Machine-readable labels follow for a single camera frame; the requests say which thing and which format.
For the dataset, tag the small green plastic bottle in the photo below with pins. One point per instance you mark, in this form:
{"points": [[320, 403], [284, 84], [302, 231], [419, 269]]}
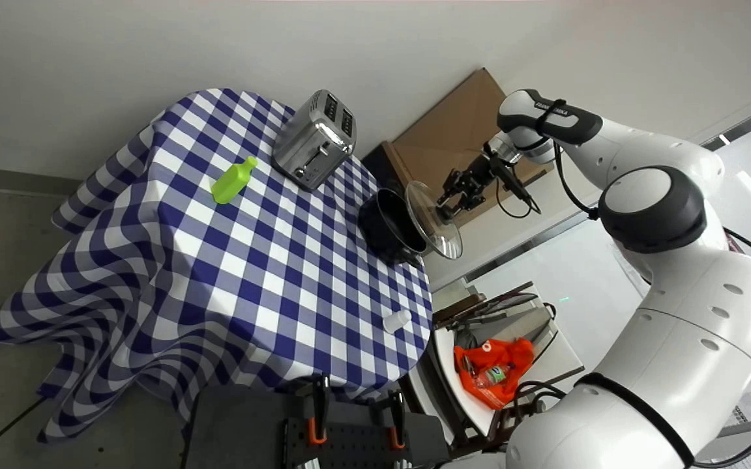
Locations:
{"points": [[233, 183]]}

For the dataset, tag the black metal rods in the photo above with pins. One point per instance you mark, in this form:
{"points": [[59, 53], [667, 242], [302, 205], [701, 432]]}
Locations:
{"points": [[488, 303]]}

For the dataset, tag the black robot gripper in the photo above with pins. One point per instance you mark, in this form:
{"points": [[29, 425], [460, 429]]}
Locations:
{"points": [[494, 174]]}

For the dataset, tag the large brown cardboard box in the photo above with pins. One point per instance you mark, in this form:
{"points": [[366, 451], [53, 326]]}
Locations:
{"points": [[454, 127]]}

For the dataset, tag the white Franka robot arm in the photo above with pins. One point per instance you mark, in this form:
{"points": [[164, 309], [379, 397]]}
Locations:
{"points": [[698, 329]]}

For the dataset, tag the black cooking pot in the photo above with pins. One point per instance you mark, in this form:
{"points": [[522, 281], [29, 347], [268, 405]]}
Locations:
{"points": [[391, 231]]}

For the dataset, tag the blue white checkered tablecloth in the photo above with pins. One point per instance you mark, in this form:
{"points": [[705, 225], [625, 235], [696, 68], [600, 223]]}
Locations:
{"points": [[221, 287]]}

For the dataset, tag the orange plastic bag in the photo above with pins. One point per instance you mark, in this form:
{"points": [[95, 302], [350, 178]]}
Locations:
{"points": [[494, 369]]}

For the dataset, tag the glass lid with black knob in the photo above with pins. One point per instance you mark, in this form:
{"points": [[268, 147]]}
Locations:
{"points": [[448, 238]]}

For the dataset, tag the silver metal toaster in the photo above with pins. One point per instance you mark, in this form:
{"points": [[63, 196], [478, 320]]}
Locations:
{"points": [[311, 147]]}

